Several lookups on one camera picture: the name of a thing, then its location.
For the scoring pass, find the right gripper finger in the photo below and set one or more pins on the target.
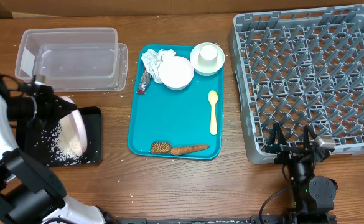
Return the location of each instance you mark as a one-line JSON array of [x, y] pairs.
[[307, 133], [277, 139]]

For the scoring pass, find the grey dishwasher rack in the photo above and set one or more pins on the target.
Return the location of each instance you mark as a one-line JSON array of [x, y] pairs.
[[299, 68]]

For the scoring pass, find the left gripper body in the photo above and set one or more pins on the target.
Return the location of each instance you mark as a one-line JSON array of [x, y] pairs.
[[27, 109]]

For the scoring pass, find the orange carrot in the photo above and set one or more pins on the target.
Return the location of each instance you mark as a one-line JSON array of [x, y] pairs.
[[178, 151]]

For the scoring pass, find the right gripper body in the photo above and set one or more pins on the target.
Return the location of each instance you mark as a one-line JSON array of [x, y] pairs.
[[289, 155]]

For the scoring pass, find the pale green bowl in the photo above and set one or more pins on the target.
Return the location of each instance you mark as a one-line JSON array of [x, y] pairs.
[[206, 71]]

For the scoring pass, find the white cup upside down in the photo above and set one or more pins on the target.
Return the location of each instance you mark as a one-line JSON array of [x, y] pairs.
[[207, 56]]

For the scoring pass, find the brown walnut cookie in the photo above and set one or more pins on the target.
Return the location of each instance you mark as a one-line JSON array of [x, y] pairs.
[[160, 148]]

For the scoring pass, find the teal plastic tray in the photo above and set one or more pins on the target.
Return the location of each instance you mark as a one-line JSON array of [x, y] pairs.
[[180, 117]]

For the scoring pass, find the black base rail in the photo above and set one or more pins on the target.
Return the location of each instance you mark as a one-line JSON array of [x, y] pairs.
[[194, 221]]

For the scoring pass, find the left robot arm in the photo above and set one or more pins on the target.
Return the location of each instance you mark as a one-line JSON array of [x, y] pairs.
[[29, 191]]

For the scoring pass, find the yellow plastic spoon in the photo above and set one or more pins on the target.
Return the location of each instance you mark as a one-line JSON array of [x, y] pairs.
[[213, 99]]

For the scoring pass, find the pile of rice grains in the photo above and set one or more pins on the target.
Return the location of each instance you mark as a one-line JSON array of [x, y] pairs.
[[57, 148]]

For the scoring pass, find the black plastic tray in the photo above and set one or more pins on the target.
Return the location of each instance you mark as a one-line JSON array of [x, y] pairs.
[[93, 124]]

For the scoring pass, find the white napkin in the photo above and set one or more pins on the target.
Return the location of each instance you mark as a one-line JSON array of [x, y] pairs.
[[152, 60]]

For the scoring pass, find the large white plate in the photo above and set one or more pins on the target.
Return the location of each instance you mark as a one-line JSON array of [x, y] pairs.
[[76, 124]]

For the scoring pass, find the red silver snack wrapper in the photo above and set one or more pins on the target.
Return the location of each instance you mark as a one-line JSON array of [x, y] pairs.
[[144, 83]]

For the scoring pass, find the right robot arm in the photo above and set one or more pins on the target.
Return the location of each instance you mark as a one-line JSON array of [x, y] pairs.
[[313, 196]]

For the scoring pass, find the pink bowl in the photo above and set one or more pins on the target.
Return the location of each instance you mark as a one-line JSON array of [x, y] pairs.
[[176, 72]]

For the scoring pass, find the clear plastic bin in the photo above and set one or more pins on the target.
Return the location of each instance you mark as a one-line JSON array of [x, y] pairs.
[[74, 59]]

